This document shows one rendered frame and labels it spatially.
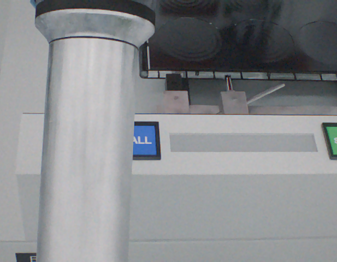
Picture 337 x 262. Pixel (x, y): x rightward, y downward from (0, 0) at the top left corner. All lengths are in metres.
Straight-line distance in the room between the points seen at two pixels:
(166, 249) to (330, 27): 0.45
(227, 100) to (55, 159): 0.39
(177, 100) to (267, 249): 0.24
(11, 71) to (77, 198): 0.54
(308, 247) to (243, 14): 0.38
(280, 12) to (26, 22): 0.42
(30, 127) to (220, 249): 0.30
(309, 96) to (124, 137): 0.54
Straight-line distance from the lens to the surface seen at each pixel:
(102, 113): 0.64
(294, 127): 0.90
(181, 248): 0.96
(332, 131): 0.90
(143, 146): 0.84
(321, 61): 1.09
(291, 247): 0.99
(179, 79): 1.00
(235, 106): 0.98
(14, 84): 1.12
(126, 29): 0.65
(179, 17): 1.11
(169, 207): 0.87
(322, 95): 1.15
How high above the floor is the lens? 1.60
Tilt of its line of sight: 48 degrees down
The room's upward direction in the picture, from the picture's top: 7 degrees clockwise
